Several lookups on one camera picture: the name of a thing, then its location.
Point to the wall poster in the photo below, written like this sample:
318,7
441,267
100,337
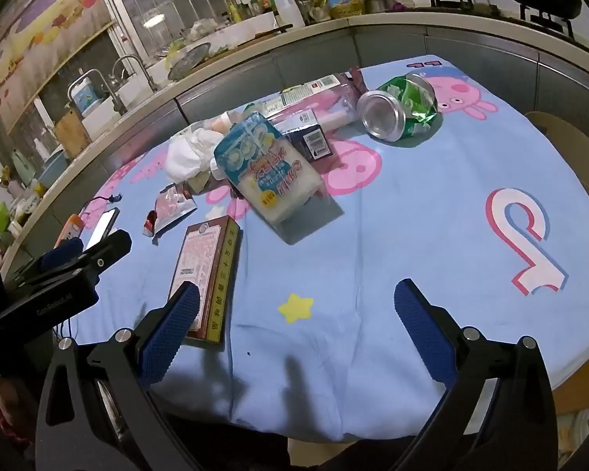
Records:
44,24

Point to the gas stove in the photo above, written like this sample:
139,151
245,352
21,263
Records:
545,22

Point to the silver foil wrapper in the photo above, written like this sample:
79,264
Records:
169,206

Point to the black smartphone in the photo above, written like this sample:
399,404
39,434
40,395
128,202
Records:
102,228

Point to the brown cardboard box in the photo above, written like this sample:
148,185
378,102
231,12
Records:
211,265

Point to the blue white container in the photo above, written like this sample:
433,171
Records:
86,98

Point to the metal faucet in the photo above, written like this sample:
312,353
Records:
132,61

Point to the blue cartoon printed blanket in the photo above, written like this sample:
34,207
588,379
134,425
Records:
422,216

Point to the orange packet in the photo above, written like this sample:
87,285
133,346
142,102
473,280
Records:
69,228

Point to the crushed green can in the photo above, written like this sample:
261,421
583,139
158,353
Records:
407,103

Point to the white green carton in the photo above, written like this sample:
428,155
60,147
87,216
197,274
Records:
304,91

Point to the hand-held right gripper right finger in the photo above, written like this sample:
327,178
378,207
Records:
424,333

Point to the grey plate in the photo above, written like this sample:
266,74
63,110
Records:
189,59

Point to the white plastic jug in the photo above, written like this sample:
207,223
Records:
289,10

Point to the wooden cutting board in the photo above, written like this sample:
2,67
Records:
71,132

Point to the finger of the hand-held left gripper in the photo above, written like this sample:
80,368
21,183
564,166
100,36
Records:
105,250
61,253

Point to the small black box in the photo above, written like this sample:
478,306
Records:
314,144

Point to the blue basin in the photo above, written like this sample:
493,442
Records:
54,169

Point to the crumpled white tissue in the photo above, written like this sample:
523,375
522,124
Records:
184,154

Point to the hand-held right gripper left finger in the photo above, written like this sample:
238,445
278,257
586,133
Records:
169,338

